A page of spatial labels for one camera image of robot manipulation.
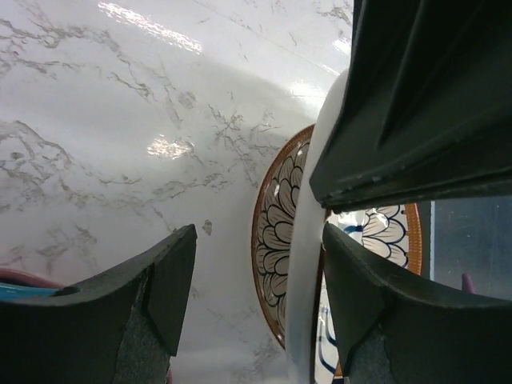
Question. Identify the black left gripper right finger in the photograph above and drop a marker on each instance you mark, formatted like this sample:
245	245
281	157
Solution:
393	326

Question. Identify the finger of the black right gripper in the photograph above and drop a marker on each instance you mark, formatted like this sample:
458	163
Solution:
426	113

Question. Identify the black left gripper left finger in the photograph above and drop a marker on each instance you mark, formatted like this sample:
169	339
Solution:
120	326

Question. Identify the white plate with blue stripes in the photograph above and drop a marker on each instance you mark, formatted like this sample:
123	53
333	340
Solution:
304	271

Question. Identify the brown-rimmed petal pattern plate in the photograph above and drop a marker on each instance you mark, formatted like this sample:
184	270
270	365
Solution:
392	232

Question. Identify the blue polka dot plate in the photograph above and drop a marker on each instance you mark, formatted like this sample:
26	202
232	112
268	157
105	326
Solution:
9	292

